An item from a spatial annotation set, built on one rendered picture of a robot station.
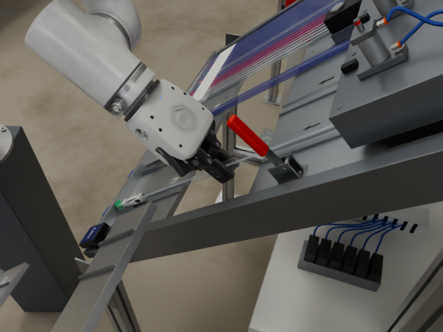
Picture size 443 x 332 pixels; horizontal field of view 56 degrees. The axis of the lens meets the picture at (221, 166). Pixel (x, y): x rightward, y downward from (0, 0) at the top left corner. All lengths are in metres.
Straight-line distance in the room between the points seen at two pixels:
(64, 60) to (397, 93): 0.39
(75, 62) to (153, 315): 1.11
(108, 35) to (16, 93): 1.95
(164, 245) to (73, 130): 1.55
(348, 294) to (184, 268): 0.83
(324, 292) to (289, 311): 0.08
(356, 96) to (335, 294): 0.53
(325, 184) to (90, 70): 0.32
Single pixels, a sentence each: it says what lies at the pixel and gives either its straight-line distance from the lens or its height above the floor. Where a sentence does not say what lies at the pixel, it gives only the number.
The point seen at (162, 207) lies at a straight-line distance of 0.72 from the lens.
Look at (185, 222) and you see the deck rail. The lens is 0.60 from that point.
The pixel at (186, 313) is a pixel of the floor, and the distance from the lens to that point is 1.53.
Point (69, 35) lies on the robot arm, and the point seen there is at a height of 1.13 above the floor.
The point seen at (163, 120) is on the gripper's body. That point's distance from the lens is 0.58.
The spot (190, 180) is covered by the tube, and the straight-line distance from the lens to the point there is 0.68.
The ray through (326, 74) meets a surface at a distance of 0.69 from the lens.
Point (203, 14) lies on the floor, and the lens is 3.00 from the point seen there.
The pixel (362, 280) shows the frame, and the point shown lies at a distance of 0.89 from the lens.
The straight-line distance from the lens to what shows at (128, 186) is 0.89.
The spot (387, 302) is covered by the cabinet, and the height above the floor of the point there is 0.62.
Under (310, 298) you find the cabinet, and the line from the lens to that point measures 0.88.
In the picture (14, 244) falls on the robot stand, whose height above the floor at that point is 0.44.
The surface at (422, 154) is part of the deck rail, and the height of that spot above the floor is 1.13.
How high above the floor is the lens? 1.40
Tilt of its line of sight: 48 degrees down
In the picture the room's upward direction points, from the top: straight up
